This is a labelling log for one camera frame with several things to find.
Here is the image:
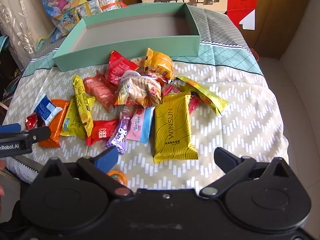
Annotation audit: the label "orange yellow packet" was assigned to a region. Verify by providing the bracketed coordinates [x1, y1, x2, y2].
[143, 48, 174, 80]

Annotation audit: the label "embossed white curtain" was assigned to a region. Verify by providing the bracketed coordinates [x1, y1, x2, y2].
[0, 0, 54, 68]

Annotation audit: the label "person's left hand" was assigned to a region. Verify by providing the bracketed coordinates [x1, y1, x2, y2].
[0, 160, 6, 197]

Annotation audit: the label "teal cloth bag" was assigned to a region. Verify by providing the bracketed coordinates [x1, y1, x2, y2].
[0, 35, 9, 56]

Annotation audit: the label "blue foil packet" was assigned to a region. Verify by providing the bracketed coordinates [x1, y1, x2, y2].
[51, 29, 66, 43]

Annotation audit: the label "large yellow packet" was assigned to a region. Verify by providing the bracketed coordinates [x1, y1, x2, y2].
[153, 91, 199, 164]

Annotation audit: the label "patterned bed cover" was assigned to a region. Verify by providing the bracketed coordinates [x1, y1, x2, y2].
[0, 4, 291, 188]

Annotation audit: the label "purple cartoon packet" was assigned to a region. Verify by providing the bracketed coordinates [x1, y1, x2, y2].
[105, 105, 135, 155]

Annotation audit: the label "blue white packet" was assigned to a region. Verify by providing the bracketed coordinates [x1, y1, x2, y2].
[34, 94, 63, 127]

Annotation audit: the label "yellow wafer packet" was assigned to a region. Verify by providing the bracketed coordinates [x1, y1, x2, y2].
[61, 97, 95, 137]

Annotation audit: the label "wooden cabinet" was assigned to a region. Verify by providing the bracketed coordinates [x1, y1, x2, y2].
[250, 0, 316, 60]

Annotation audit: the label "red packet white letters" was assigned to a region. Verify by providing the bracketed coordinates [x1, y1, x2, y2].
[86, 119, 120, 146]

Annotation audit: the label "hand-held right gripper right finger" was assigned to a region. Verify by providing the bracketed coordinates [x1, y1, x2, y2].
[199, 147, 290, 197]

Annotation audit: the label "salmon red packet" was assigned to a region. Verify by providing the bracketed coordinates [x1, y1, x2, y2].
[82, 70, 118, 113]

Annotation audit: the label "clear biscuit packet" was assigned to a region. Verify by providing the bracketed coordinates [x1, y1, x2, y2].
[114, 70, 163, 107]

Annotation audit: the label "white yellow-edged packet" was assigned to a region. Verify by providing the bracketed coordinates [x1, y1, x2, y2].
[87, 0, 103, 13]
[76, 4, 89, 16]

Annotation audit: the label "puffy red packet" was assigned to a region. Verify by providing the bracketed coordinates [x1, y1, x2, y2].
[105, 51, 139, 85]

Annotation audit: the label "green yellow long packet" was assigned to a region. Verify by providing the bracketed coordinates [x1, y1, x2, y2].
[172, 76, 229, 117]

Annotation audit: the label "small pink candy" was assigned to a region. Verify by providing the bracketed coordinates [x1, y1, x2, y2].
[187, 96, 199, 114]

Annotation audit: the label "yellow cartoon packet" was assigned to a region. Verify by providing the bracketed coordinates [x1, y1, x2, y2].
[54, 12, 83, 31]

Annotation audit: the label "green cardboard box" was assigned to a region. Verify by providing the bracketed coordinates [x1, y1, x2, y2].
[52, 2, 201, 72]

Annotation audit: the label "silver orange-striped packet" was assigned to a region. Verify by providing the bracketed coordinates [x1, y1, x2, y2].
[101, 0, 125, 12]

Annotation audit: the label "small red candy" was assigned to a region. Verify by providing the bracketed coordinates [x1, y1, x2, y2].
[25, 114, 38, 130]

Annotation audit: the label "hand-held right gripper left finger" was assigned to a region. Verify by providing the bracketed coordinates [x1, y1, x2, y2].
[37, 146, 133, 197]

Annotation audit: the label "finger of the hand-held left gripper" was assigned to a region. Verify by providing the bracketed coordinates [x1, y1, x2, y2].
[0, 126, 52, 142]
[0, 123, 22, 133]

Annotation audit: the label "orange jelly cup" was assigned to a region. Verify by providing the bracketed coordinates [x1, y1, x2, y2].
[107, 170, 128, 187]

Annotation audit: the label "yellow stick packet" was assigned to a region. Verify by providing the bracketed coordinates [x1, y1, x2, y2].
[72, 75, 94, 138]

